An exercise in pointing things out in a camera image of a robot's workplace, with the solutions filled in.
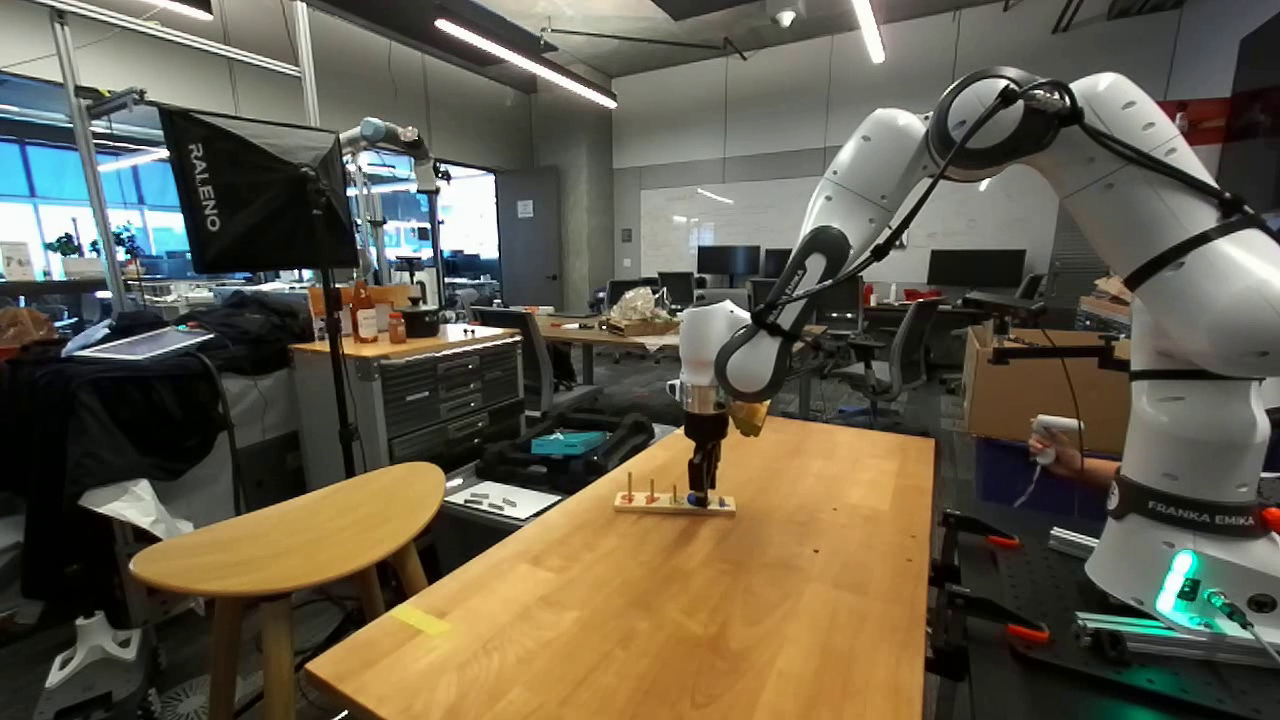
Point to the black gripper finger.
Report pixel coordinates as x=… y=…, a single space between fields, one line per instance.
x=714 y=481
x=695 y=485

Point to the wooden background table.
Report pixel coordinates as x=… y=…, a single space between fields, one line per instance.
x=612 y=338

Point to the orange bottle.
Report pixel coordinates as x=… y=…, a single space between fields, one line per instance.
x=365 y=312

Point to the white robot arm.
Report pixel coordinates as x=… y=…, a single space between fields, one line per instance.
x=1189 y=532

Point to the teal case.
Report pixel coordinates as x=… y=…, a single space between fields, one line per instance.
x=564 y=443

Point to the grey drawer cabinet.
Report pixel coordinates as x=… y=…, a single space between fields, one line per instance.
x=436 y=399

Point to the black softbox light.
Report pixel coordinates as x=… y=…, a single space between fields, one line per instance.
x=257 y=192

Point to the wooden peg holder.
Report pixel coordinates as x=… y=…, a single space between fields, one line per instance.
x=671 y=501

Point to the round wooden stool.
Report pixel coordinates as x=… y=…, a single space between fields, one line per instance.
x=257 y=563

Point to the blue plastic bin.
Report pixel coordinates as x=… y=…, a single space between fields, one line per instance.
x=1006 y=474

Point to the orange black clamp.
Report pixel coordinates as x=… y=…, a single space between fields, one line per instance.
x=982 y=529
x=959 y=606

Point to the cardboard box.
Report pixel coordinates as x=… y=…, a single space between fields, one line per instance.
x=1040 y=368

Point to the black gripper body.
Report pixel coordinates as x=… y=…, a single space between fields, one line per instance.
x=707 y=434

